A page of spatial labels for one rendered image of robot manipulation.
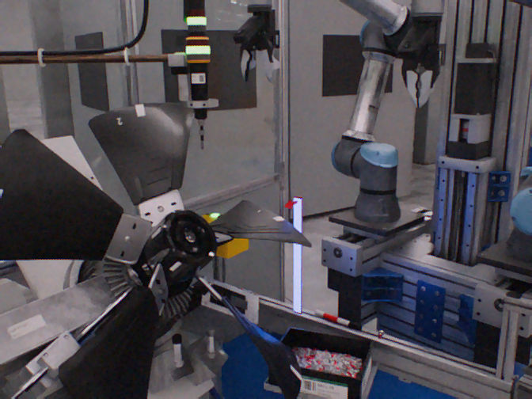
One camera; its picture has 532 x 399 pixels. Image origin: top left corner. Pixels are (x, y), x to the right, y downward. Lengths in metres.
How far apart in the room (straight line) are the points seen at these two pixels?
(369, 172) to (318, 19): 3.37
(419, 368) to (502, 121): 0.73
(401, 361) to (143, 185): 0.74
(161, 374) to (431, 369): 0.63
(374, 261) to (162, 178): 0.81
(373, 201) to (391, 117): 3.93
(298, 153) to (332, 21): 1.22
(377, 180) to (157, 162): 0.78
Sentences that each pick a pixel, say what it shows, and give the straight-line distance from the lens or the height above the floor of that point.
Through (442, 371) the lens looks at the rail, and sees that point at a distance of 1.33.
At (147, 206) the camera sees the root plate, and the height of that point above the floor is 1.26.
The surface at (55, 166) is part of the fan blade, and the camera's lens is 0.95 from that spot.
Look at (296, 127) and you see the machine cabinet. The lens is 4.81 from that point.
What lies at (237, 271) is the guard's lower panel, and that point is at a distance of 2.38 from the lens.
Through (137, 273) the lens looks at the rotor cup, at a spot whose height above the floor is 1.15.
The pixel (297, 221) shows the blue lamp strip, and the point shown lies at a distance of 1.37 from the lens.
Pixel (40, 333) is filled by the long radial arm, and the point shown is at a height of 1.10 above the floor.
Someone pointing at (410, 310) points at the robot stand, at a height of 0.78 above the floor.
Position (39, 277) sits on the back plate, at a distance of 1.15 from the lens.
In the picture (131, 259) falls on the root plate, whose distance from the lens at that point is 1.01.
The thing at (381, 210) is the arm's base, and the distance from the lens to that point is 1.67.
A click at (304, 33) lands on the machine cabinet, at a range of 4.82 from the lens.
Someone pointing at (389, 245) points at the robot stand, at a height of 0.96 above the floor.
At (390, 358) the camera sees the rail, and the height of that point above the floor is 0.82.
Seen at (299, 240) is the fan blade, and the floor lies 1.14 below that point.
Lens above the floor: 1.54
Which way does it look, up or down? 15 degrees down
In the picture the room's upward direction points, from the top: 1 degrees counter-clockwise
